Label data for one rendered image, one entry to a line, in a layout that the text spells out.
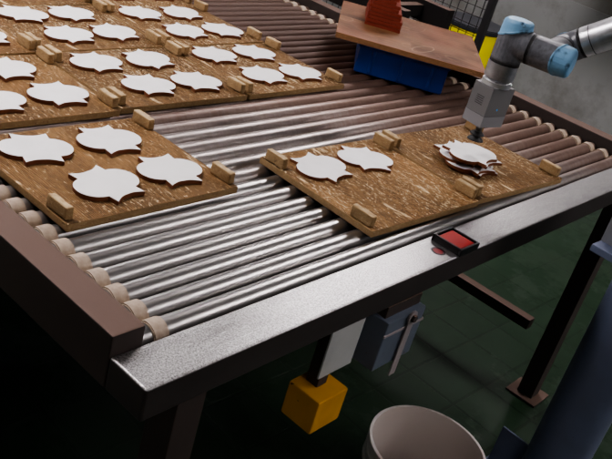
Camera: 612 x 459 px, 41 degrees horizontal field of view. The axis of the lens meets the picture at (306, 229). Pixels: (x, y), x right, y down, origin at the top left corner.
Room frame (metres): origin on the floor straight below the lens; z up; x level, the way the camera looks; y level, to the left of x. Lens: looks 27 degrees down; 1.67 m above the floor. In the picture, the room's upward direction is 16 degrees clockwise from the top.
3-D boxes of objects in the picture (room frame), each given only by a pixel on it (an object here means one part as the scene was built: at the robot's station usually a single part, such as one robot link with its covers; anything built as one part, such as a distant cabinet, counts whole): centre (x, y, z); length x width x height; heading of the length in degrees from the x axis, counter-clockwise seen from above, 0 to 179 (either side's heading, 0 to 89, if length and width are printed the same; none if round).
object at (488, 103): (2.06, -0.35, 1.12); 0.10 x 0.09 x 0.16; 44
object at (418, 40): (2.89, -0.16, 1.03); 0.50 x 0.50 x 0.02; 2
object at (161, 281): (1.86, -0.27, 0.90); 1.95 x 0.05 x 0.05; 145
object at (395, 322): (1.45, -0.21, 0.77); 0.14 x 0.11 x 0.18; 145
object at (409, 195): (1.79, -0.12, 0.93); 0.41 x 0.35 x 0.02; 143
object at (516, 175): (2.13, -0.37, 0.93); 0.41 x 0.35 x 0.02; 141
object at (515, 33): (2.05, -0.36, 1.28); 0.09 x 0.08 x 0.11; 67
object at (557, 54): (2.03, -0.45, 1.28); 0.11 x 0.11 x 0.08; 67
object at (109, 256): (1.92, -0.19, 0.90); 1.95 x 0.05 x 0.05; 145
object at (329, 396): (1.30, -0.11, 0.74); 0.09 x 0.08 x 0.24; 145
